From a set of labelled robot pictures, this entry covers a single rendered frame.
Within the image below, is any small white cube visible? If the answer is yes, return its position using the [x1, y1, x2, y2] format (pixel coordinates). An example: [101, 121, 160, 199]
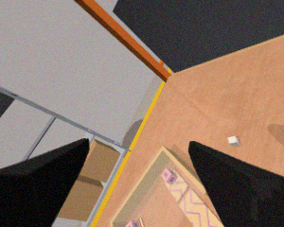
[228, 136, 240, 146]

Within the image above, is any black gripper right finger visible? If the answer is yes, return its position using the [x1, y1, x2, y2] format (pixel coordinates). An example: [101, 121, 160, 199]
[188, 141, 284, 227]

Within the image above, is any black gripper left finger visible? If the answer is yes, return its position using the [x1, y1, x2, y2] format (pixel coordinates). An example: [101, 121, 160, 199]
[0, 138, 90, 227]

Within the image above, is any tan flat strip with purple zigzag lines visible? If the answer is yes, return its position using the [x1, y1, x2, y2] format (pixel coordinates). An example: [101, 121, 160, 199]
[187, 200, 223, 227]

